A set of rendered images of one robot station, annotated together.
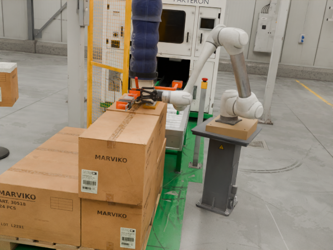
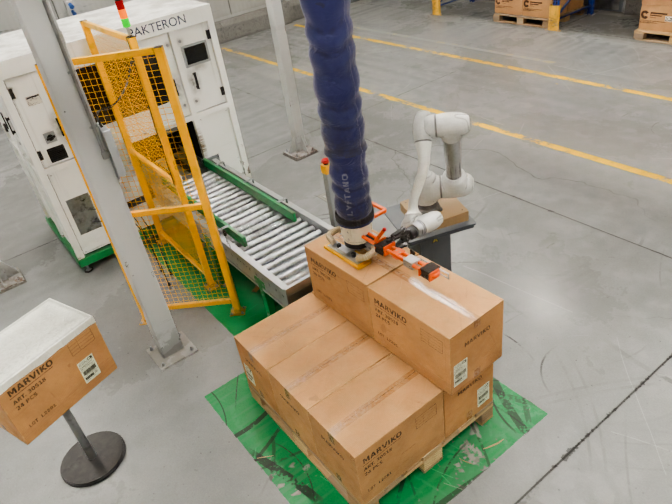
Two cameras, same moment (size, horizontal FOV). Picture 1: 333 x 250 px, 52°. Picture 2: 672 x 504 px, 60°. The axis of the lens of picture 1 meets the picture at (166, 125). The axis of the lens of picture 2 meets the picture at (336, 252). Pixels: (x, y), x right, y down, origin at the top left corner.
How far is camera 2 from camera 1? 2.50 m
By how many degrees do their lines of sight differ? 37
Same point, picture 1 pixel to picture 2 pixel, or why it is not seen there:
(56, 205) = (421, 421)
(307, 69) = (227, 23)
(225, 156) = (441, 246)
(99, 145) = (467, 332)
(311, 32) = not seen: outside the picture
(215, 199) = not seen: hidden behind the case
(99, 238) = (461, 416)
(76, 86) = (144, 269)
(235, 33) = (462, 122)
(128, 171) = (491, 335)
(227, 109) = (432, 197)
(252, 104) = (467, 180)
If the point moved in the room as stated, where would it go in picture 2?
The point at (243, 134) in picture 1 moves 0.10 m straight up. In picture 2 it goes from (464, 216) to (464, 203)
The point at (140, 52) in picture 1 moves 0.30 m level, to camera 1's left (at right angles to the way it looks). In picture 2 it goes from (361, 193) to (320, 217)
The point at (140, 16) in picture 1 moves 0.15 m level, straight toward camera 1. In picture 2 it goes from (354, 150) to (377, 155)
